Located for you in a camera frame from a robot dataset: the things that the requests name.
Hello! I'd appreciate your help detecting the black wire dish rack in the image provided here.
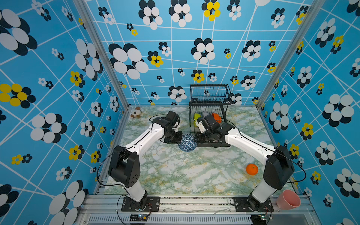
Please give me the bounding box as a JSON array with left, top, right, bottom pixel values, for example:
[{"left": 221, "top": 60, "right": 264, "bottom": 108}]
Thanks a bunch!
[{"left": 189, "top": 84, "right": 236, "bottom": 141}]

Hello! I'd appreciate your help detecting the lime green bowl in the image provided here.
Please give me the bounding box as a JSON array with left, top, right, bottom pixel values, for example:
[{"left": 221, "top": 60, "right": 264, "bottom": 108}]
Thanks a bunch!
[{"left": 194, "top": 113, "right": 201, "bottom": 128}]

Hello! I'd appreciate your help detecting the circuit board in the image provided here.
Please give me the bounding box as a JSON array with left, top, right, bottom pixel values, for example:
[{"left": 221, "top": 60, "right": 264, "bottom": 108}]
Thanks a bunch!
[
  {"left": 251, "top": 215, "right": 267, "bottom": 225},
  {"left": 130, "top": 214, "right": 149, "bottom": 222}
]

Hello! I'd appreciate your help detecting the orange plastic bowl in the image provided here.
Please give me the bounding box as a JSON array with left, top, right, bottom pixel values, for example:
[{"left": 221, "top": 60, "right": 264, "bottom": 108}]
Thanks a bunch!
[{"left": 212, "top": 112, "right": 222, "bottom": 124}]

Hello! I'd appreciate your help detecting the left circuit board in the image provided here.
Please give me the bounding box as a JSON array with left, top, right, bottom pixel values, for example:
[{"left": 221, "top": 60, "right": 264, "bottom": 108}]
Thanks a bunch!
[{"left": 130, "top": 214, "right": 149, "bottom": 222}]

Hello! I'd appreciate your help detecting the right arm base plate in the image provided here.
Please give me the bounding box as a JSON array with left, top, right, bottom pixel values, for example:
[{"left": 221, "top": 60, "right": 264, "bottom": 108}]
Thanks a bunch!
[{"left": 230, "top": 196, "right": 274, "bottom": 213}]

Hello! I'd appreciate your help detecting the right circuit board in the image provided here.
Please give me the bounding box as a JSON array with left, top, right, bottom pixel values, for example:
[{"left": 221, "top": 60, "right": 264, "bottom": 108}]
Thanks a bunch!
[{"left": 251, "top": 215, "right": 267, "bottom": 225}]

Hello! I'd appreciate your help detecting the small plush toy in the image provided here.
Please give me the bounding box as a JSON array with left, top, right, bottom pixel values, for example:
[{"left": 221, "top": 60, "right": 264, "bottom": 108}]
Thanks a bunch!
[{"left": 130, "top": 106, "right": 142, "bottom": 120}]

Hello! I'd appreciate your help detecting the blue patterned bowl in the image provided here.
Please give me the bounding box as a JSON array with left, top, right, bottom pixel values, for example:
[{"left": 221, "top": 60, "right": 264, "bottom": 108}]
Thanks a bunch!
[{"left": 178, "top": 134, "right": 197, "bottom": 152}]

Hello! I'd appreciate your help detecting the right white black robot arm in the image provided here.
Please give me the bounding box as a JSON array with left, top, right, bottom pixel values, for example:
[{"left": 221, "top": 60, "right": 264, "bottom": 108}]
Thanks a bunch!
[{"left": 196, "top": 114, "right": 294, "bottom": 211}]

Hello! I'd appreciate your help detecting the orange fruit right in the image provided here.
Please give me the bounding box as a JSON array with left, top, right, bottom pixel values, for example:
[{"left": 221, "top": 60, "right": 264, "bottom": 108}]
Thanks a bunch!
[{"left": 246, "top": 164, "right": 259, "bottom": 176}]

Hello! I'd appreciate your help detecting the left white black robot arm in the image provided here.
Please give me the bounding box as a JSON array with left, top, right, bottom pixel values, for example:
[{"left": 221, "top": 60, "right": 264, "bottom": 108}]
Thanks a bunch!
[{"left": 108, "top": 111, "right": 182, "bottom": 209}]

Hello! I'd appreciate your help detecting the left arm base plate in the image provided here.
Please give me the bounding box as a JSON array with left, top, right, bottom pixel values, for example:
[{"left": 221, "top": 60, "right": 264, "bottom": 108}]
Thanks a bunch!
[{"left": 121, "top": 196, "right": 160, "bottom": 212}]

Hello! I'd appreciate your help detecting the pink plastic cup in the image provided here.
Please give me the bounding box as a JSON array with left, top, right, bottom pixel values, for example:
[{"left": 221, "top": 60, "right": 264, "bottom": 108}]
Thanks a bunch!
[{"left": 276, "top": 190, "right": 301, "bottom": 210}]

